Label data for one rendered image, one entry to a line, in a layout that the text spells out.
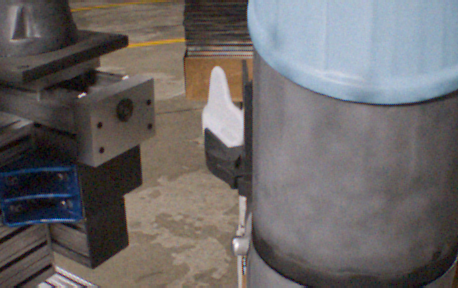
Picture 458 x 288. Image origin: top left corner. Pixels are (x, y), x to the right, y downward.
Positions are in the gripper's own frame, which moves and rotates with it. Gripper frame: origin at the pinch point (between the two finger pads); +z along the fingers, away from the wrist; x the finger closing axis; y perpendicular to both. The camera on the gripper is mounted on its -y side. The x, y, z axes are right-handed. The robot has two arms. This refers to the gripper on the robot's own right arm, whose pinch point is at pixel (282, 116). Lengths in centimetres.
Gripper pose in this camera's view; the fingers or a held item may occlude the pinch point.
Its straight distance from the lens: 51.7
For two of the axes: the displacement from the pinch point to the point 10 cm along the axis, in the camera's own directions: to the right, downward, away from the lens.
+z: -0.2, -3.8, 9.2
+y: 0.0, -9.2, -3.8
